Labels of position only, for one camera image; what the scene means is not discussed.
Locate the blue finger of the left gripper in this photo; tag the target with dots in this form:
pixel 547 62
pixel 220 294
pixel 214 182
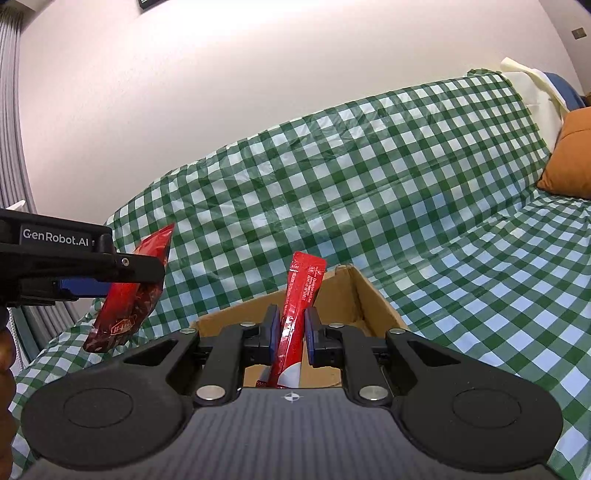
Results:
pixel 84 287
pixel 134 268

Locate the cream sofa backrest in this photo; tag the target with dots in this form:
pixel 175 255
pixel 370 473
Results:
pixel 547 106

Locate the dark wall frame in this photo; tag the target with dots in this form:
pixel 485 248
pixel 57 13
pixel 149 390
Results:
pixel 147 4

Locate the person's hand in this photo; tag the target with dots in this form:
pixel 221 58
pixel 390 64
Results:
pixel 8 425

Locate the green white checkered cloth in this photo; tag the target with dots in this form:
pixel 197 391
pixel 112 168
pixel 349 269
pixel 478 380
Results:
pixel 431 192

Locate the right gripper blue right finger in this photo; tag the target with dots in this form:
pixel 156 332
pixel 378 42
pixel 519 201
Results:
pixel 356 355

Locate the red stick snack packet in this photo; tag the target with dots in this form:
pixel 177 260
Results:
pixel 304 279

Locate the blue pillow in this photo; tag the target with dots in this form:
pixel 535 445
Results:
pixel 572 98

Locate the brown cardboard box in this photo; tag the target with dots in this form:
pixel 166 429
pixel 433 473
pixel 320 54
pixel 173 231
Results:
pixel 345 296

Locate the dark red snack bag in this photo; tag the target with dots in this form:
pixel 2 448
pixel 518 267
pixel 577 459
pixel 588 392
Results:
pixel 127 305

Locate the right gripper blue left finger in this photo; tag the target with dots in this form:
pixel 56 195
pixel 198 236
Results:
pixel 226 356

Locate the orange cushion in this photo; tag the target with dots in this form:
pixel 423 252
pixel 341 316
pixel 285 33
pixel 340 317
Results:
pixel 568 172

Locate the wall socket plate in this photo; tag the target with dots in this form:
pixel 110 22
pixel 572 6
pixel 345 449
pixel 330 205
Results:
pixel 579 33

